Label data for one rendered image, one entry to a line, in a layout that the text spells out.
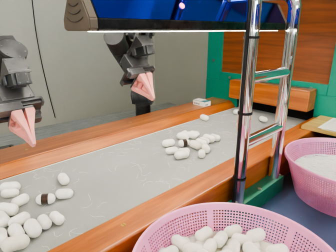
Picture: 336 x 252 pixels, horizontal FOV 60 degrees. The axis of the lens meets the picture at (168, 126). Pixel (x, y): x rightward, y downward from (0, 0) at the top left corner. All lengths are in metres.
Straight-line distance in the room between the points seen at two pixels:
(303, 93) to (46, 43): 2.13
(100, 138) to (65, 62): 1.97
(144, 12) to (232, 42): 0.75
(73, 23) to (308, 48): 0.80
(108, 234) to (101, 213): 0.09
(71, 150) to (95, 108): 2.15
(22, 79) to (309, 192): 0.63
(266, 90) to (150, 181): 0.60
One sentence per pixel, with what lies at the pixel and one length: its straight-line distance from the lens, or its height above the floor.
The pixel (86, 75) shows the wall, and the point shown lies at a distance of 2.82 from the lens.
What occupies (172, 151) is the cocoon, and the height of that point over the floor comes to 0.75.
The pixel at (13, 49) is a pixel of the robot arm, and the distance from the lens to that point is 0.71.
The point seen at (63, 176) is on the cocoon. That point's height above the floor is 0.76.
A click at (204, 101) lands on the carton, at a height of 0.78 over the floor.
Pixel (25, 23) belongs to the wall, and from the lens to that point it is 2.65.
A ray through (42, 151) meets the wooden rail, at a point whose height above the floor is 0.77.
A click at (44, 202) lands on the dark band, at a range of 0.58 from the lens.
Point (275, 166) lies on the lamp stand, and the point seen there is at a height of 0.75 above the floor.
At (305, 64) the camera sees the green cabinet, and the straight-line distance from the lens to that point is 1.09.
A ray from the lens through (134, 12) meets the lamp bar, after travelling 0.50.
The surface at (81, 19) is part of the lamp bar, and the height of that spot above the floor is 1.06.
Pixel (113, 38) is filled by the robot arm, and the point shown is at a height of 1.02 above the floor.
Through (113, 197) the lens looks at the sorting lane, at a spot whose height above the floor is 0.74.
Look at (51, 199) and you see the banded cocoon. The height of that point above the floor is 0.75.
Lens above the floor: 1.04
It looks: 18 degrees down
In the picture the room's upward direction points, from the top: straight up
